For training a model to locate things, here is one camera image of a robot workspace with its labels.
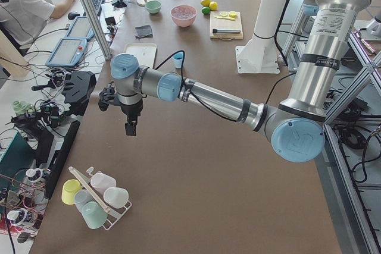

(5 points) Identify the white plastic cup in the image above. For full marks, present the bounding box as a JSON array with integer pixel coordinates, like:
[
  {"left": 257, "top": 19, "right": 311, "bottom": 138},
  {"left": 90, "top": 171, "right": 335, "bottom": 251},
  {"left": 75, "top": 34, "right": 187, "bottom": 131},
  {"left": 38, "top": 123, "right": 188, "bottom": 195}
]
[{"left": 103, "top": 187, "right": 129, "bottom": 209}]

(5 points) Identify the aluminium frame post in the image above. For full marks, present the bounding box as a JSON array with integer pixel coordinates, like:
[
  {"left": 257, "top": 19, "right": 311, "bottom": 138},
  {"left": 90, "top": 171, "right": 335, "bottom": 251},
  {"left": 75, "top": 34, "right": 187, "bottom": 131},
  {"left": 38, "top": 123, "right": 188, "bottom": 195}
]
[{"left": 80, "top": 0, "right": 112, "bottom": 60}]

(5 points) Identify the blue teach pendant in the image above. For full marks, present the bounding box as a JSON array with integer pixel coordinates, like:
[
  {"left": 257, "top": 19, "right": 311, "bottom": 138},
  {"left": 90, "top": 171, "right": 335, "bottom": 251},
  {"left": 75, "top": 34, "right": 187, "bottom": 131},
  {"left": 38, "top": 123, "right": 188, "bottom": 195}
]
[
  {"left": 66, "top": 16, "right": 94, "bottom": 40},
  {"left": 45, "top": 37, "right": 88, "bottom": 67}
]

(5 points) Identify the pink bowl of ice cubes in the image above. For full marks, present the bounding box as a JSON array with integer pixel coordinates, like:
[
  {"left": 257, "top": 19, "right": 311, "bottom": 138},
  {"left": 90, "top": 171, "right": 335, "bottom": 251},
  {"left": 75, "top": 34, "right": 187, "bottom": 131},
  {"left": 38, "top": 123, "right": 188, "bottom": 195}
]
[{"left": 170, "top": 5, "right": 197, "bottom": 27}]

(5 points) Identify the cream rectangular tray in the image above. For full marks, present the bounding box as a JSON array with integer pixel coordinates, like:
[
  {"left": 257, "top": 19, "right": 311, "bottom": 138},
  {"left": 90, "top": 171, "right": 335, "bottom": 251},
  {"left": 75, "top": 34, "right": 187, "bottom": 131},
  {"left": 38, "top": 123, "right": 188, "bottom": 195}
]
[{"left": 124, "top": 43, "right": 157, "bottom": 68}]

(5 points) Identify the yellow plastic knife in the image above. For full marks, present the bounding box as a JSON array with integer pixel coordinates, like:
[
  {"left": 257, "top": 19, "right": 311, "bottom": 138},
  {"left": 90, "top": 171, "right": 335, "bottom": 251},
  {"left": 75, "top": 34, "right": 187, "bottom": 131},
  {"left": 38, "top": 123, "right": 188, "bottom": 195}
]
[{"left": 213, "top": 15, "right": 236, "bottom": 21}]

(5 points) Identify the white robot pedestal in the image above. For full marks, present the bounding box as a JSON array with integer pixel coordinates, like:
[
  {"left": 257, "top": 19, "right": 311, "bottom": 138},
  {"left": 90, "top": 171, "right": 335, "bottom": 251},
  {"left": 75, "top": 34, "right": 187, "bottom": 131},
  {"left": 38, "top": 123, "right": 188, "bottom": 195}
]
[{"left": 236, "top": 0, "right": 287, "bottom": 74}]

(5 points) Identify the grey plastic cup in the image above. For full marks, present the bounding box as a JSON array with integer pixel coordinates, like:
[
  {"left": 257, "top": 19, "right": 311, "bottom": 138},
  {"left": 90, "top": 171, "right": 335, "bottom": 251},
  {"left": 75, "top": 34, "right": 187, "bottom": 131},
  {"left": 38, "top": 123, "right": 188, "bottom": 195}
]
[{"left": 74, "top": 189, "right": 93, "bottom": 212}]

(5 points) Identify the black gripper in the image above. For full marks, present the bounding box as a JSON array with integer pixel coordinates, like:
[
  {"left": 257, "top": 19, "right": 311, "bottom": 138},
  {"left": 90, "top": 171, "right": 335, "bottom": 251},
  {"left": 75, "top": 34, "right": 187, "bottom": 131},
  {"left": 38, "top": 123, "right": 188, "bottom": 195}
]
[{"left": 98, "top": 81, "right": 143, "bottom": 136}]

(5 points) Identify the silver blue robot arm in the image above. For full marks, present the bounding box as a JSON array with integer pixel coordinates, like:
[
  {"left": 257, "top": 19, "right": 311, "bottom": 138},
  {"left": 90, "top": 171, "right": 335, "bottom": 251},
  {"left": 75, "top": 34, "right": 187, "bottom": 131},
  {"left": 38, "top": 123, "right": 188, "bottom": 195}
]
[{"left": 98, "top": 0, "right": 372, "bottom": 162}]

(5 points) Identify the yellow plastic cup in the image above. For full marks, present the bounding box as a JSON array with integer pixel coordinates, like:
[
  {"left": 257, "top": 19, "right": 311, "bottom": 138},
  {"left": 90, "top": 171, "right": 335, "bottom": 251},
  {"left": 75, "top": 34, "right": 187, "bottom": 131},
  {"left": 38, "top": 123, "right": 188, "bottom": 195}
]
[{"left": 61, "top": 179, "right": 82, "bottom": 205}]

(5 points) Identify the white wire cup rack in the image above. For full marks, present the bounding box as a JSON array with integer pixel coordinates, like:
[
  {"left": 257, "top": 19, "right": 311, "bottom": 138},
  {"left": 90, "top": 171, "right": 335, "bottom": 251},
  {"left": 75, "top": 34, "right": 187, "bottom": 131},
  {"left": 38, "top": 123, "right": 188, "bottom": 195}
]
[{"left": 68, "top": 167, "right": 132, "bottom": 231}]

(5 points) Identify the wooden cutting board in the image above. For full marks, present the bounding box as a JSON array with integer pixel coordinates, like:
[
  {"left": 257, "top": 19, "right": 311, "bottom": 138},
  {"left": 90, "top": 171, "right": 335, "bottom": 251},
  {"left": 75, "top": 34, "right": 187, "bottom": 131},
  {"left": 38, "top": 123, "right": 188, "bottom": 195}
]
[{"left": 210, "top": 11, "right": 243, "bottom": 40}]

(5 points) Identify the green ceramic bowl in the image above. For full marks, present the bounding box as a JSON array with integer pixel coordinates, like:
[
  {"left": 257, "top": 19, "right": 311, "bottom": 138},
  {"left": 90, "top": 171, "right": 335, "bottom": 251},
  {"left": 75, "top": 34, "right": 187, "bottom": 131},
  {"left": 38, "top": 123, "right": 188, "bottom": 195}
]
[{"left": 145, "top": 0, "right": 161, "bottom": 14}]

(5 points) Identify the green lime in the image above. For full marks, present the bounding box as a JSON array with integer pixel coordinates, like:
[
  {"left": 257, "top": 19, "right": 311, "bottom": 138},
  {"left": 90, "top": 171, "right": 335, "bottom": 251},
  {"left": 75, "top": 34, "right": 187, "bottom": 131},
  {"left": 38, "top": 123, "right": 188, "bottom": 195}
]
[{"left": 201, "top": 7, "right": 211, "bottom": 15}]

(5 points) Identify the green plastic cup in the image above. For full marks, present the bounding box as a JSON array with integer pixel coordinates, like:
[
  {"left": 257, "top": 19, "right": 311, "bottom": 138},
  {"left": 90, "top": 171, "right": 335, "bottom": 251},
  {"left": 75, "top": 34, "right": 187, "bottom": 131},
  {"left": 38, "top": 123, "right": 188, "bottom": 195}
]
[{"left": 81, "top": 201, "right": 108, "bottom": 229}]

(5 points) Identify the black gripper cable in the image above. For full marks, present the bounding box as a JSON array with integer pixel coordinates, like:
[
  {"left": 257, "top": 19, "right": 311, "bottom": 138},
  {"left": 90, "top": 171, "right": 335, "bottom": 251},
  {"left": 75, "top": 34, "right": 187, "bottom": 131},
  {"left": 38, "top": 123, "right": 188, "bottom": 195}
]
[{"left": 154, "top": 50, "right": 239, "bottom": 123}]

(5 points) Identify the pink plastic cup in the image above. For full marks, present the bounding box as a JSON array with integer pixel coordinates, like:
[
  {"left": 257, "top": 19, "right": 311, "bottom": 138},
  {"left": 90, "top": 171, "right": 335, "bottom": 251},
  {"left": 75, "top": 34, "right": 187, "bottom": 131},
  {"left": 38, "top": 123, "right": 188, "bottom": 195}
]
[{"left": 90, "top": 173, "right": 117, "bottom": 195}]

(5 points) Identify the black computer mouse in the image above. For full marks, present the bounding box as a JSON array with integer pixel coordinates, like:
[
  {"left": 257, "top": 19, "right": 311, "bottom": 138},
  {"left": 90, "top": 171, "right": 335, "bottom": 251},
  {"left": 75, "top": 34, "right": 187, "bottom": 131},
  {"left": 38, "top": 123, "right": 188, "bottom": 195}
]
[{"left": 67, "top": 11, "right": 80, "bottom": 20}]

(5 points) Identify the light blue plastic cup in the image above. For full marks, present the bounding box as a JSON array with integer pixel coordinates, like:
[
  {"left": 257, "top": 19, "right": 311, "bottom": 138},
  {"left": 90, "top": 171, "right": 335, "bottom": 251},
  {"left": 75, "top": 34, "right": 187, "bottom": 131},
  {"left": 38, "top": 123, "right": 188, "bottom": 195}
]
[{"left": 172, "top": 51, "right": 185, "bottom": 69}]

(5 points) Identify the grey folded cloth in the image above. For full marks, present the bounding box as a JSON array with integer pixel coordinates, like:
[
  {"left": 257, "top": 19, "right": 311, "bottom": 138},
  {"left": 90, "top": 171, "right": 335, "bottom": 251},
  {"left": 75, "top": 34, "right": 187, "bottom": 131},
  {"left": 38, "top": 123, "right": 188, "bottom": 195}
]
[{"left": 134, "top": 24, "right": 153, "bottom": 39}]

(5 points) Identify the seated person white shirt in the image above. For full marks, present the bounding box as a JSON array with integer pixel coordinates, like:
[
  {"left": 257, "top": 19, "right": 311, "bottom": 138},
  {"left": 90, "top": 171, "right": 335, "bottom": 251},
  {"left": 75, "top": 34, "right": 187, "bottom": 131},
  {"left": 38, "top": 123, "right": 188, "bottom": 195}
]
[{"left": 1, "top": 0, "right": 75, "bottom": 46}]

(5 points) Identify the yellow lemon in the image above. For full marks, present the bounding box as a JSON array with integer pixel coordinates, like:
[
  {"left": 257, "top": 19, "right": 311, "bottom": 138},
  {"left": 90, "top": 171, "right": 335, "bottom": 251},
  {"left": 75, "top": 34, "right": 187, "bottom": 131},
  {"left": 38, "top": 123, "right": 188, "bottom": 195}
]
[
  {"left": 208, "top": 1, "right": 218, "bottom": 11},
  {"left": 200, "top": 0, "right": 211, "bottom": 7}
]

